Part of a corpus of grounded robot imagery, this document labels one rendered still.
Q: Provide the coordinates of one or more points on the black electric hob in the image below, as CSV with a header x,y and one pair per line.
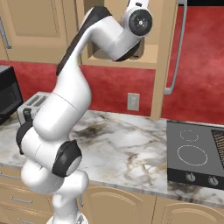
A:
x,y
192,163

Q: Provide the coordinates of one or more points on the grey wall outlet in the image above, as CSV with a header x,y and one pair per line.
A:
x,y
133,101

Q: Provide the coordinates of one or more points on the silver toaster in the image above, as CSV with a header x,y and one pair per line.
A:
x,y
36,102

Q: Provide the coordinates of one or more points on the tan open cabinet door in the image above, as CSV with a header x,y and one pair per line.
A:
x,y
163,58

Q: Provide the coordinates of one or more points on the black microwave oven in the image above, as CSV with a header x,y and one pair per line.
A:
x,y
8,93

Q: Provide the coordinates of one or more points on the tan open upper cabinet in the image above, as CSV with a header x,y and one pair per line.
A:
x,y
150,55

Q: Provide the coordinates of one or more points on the tan lower cabinet door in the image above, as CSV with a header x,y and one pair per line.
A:
x,y
189,214
116,207

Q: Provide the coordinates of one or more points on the tan drawer front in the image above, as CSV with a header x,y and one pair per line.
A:
x,y
26,207
8,217
8,183

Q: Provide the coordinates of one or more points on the tan closed upper cabinet door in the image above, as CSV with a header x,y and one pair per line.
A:
x,y
35,26

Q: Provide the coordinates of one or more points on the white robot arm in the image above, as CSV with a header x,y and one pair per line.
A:
x,y
68,99

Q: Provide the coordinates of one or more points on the black range hood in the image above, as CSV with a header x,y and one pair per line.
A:
x,y
205,2

